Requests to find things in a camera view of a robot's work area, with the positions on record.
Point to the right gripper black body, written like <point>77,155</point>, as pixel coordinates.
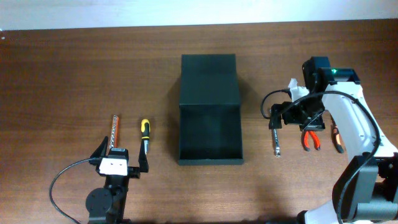
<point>304,109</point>

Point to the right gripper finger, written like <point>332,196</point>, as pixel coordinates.
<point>275,121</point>
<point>314,126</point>

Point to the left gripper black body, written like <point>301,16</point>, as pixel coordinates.
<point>133,172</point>

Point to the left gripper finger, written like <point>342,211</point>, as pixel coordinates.
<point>99,152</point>
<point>143,163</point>

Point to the silver ratchet wrench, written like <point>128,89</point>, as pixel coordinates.
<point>276,143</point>

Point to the orange black long-nose pliers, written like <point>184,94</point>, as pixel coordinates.
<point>335,135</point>

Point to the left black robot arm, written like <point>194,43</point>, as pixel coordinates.
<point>106,204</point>

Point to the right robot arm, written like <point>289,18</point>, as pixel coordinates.
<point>366,191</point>

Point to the yellow black screwdriver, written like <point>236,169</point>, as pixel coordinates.
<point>145,130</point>

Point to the dark green open box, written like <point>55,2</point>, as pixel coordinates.
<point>210,111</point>

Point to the orange socket bit rail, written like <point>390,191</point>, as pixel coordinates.
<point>114,132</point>

